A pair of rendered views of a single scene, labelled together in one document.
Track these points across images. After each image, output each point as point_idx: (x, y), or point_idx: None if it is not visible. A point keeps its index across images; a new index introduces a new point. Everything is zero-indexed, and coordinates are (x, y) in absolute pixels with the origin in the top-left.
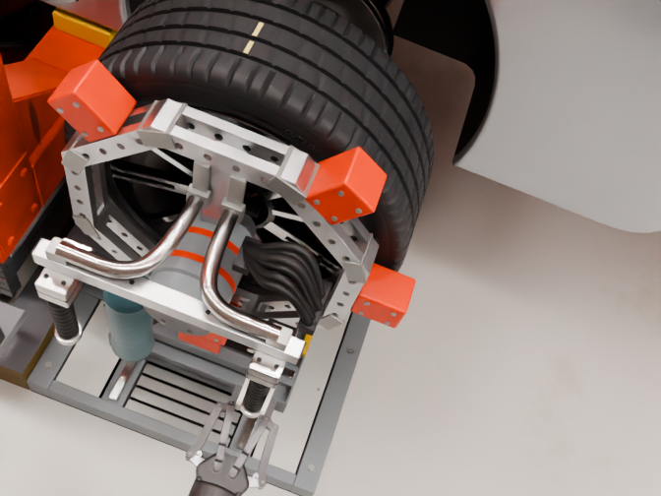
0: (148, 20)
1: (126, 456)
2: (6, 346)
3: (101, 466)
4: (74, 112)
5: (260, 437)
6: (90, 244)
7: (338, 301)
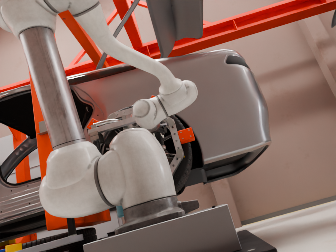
0: None
1: None
2: (77, 240)
3: None
4: (93, 124)
5: (162, 131)
6: (104, 238)
7: (175, 139)
